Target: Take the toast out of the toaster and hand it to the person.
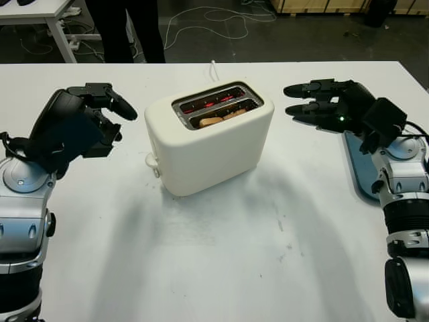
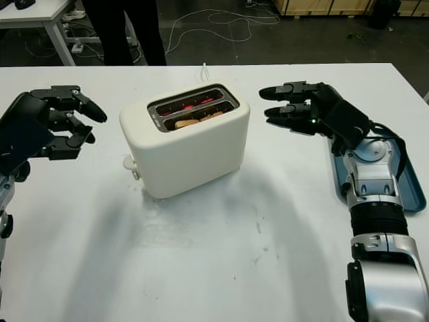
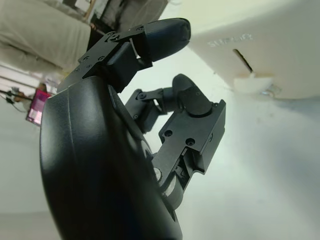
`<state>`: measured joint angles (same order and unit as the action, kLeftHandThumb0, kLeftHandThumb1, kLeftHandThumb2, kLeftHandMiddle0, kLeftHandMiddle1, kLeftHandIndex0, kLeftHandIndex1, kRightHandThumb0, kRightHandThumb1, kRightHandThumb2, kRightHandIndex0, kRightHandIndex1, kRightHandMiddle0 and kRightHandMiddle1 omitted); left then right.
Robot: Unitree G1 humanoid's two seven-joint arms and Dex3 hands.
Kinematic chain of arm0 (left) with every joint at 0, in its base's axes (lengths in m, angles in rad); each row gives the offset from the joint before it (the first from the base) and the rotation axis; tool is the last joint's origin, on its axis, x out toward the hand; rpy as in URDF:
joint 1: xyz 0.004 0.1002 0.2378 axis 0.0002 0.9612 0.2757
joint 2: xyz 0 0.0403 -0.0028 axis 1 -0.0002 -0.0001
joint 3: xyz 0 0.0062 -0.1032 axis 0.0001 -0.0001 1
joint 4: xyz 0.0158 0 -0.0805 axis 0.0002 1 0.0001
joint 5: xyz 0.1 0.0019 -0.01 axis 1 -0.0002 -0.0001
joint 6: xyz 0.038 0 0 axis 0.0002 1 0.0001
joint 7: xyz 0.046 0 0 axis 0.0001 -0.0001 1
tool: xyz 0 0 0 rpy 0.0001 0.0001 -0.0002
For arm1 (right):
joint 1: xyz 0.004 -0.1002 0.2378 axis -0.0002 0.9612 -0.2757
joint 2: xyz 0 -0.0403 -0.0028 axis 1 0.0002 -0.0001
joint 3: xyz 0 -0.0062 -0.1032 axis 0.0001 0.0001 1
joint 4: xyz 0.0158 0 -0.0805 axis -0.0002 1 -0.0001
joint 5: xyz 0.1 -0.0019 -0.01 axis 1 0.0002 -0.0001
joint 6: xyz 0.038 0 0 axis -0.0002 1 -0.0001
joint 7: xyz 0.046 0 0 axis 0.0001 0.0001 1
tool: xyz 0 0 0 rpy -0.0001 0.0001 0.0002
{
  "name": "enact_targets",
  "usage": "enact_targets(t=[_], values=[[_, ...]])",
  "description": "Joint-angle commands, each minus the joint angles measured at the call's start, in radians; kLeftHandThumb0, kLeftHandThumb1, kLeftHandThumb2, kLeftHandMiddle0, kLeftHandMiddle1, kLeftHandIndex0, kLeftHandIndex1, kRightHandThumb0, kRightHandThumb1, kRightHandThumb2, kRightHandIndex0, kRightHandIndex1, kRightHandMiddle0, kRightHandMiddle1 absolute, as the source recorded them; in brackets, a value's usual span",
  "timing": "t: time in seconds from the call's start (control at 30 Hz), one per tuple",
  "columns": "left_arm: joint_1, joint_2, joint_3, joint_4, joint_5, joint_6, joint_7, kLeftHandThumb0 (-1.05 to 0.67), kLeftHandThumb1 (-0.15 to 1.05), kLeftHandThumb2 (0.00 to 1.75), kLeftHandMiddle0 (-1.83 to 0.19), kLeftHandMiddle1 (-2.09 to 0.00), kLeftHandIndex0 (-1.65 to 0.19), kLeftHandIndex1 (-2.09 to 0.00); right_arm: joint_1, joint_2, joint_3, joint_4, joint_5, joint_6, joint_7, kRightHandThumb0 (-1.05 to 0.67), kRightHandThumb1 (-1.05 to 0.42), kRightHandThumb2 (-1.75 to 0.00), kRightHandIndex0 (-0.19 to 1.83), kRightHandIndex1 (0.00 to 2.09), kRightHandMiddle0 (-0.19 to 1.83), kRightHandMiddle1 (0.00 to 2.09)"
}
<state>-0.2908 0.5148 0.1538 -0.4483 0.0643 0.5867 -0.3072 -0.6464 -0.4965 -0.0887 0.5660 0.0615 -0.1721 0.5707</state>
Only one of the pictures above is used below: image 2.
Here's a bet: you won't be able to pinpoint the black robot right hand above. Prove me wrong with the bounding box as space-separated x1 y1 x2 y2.
258 80 371 148

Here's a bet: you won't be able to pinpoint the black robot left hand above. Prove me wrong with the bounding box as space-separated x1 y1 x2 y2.
0 85 108 161

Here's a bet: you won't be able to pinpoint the toast slice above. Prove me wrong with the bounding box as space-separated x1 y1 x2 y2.
174 111 225 131

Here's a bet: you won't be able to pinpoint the person in beige jacket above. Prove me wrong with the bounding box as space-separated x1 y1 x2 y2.
85 0 168 66

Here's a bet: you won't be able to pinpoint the white two-slot toaster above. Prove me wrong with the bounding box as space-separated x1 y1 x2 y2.
119 83 251 201

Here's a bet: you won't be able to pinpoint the white metal-legged desk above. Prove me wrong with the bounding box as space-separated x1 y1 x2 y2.
0 0 101 66

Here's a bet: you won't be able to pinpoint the blue oval tray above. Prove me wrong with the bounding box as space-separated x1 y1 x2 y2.
326 133 428 213

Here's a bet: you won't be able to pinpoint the stacked wooden crates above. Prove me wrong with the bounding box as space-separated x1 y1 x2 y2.
274 0 373 17

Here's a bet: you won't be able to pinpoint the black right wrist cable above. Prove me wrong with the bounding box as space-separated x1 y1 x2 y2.
368 120 408 178

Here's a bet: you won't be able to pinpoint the long white floor cable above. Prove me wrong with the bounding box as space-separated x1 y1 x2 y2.
166 9 281 53

